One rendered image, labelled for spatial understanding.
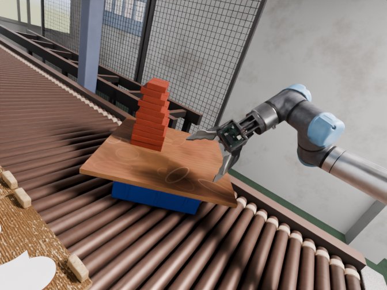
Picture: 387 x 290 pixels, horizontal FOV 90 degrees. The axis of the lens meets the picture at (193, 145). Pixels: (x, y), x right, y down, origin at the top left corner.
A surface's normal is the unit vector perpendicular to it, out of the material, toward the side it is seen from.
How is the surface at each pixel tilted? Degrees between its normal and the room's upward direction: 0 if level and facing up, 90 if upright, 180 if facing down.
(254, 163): 90
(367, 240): 90
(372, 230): 90
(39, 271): 0
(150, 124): 90
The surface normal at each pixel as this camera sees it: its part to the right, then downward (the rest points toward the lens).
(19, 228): 0.30, -0.86
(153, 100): 0.02, 0.44
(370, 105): -0.54, 0.21
